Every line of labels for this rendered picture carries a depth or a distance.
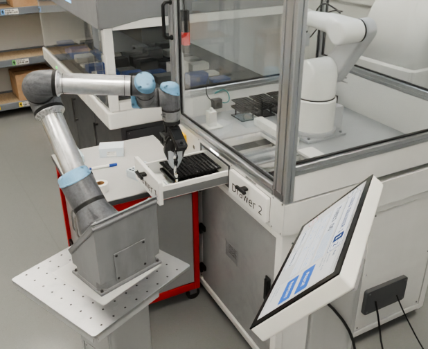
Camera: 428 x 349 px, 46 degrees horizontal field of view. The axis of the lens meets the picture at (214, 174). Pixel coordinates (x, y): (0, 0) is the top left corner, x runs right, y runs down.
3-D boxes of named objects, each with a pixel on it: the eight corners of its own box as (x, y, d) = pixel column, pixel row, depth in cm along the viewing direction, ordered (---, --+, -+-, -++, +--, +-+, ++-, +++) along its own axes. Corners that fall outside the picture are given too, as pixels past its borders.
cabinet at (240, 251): (273, 388, 228) (283, 239, 191) (178, 264, 309) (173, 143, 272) (423, 317, 267) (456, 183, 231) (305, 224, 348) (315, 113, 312)
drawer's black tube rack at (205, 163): (175, 191, 218) (175, 178, 215) (160, 174, 232) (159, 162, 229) (221, 179, 227) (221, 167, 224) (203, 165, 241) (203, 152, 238)
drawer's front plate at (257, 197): (265, 223, 198) (266, 199, 193) (228, 191, 221) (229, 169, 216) (269, 222, 199) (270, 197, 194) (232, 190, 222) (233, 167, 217)
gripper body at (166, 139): (176, 140, 218) (174, 114, 212) (184, 148, 211) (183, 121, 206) (159, 144, 215) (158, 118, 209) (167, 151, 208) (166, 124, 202)
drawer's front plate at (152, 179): (159, 206, 210) (158, 183, 205) (135, 178, 233) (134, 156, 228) (163, 205, 211) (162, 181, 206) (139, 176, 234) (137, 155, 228)
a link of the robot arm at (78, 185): (70, 209, 169) (51, 174, 170) (75, 215, 182) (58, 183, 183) (102, 192, 171) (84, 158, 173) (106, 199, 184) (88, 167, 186)
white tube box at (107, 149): (99, 158, 266) (98, 149, 263) (100, 151, 273) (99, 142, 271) (124, 156, 267) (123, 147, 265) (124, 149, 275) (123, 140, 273)
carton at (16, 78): (19, 101, 539) (14, 75, 526) (12, 93, 563) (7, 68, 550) (57, 94, 558) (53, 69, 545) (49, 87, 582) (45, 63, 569)
